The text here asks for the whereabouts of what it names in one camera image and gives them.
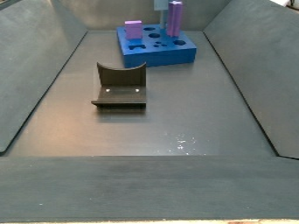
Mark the light blue rounded block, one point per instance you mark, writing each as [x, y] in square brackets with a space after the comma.
[160, 5]

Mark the blue shape-sorting board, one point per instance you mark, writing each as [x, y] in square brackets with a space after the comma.
[155, 49]

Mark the black curved fixture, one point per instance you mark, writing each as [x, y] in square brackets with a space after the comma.
[121, 86]

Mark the purple rectangular block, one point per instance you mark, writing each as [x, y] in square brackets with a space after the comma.
[133, 29]

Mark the purple star-shaped block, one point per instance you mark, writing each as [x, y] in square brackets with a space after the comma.
[173, 20]

